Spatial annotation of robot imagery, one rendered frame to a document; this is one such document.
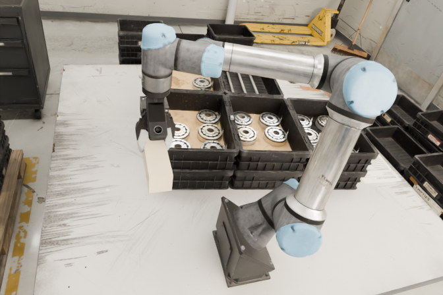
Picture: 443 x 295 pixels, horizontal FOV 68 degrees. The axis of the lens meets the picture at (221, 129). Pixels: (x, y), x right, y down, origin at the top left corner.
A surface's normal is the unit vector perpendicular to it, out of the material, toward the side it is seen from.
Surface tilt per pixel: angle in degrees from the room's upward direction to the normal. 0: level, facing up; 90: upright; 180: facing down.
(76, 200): 0
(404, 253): 0
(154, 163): 0
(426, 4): 90
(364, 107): 64
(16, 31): 90
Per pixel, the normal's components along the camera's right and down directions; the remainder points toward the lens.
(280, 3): 0.29, 0.63
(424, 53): -0.95, 0.06
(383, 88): 0.01, 0.21
